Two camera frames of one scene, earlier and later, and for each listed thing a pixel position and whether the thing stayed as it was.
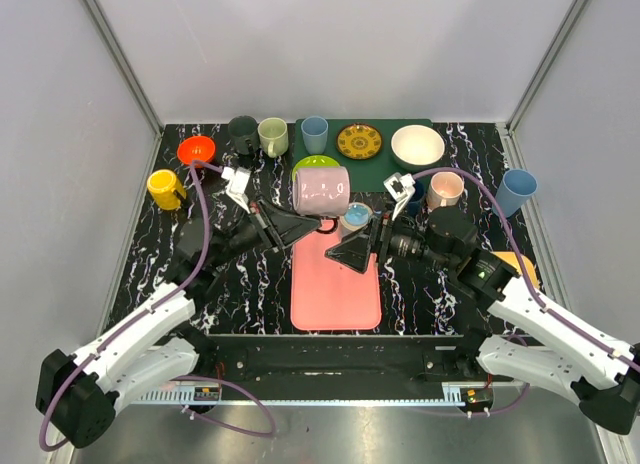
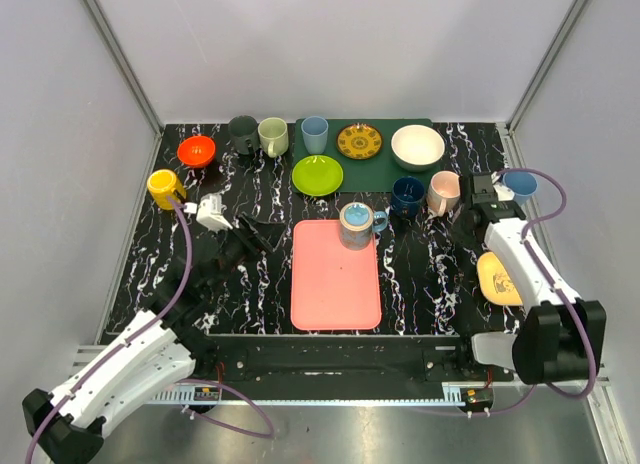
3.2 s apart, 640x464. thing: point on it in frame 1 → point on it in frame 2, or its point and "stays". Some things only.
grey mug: [244, 134] stays
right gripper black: [354, 250] → [460, 234]
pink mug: [444, 189] stays
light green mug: [274, 138] stays
